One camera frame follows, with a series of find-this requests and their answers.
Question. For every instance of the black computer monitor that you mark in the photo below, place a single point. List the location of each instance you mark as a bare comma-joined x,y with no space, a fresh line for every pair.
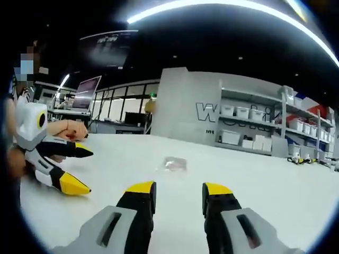
135,117

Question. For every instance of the small ceiling light bar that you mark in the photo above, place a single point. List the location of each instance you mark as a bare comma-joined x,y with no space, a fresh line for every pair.
63,81

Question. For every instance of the grey workbench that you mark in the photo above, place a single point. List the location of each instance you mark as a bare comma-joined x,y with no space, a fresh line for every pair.
69,111

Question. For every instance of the clear resealable bag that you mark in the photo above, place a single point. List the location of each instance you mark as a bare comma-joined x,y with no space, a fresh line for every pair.
173,164

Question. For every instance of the spare grippers on table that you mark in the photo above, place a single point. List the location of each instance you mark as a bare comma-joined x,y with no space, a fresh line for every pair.
302,158

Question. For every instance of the hanging dark screen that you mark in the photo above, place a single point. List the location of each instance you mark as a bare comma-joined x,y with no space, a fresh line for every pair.
108,47

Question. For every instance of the tilted display screen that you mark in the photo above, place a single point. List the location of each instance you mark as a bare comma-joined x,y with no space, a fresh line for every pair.
86,92

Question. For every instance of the person's left hand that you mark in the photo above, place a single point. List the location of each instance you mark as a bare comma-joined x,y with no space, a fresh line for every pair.
16,161

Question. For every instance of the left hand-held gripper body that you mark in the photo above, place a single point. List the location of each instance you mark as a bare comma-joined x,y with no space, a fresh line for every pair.
27,119

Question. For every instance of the rows of white storage bins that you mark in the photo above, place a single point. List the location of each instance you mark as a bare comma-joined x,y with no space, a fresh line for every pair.
246,112

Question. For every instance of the glass window wall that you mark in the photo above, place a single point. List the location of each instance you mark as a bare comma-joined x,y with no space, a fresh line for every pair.
124,101

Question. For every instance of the dark office desk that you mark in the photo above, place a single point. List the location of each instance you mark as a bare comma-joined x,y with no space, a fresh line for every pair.
119,127

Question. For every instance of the grey metal shelving rack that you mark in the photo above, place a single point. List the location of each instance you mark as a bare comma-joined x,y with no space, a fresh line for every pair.
251,124
307,124

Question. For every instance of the long curved ceiling light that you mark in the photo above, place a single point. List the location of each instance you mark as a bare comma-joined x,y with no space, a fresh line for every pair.
238,6

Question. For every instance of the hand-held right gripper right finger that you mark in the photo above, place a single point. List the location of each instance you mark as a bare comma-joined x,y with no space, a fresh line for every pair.
219,211

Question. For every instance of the short ceiling light strip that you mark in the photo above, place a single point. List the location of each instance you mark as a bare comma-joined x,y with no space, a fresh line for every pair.
298,8

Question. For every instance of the grey partition with lettering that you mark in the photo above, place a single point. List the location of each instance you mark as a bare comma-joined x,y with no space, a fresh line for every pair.
182,105

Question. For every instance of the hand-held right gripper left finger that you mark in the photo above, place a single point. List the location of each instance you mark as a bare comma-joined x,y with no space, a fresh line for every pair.
137,211

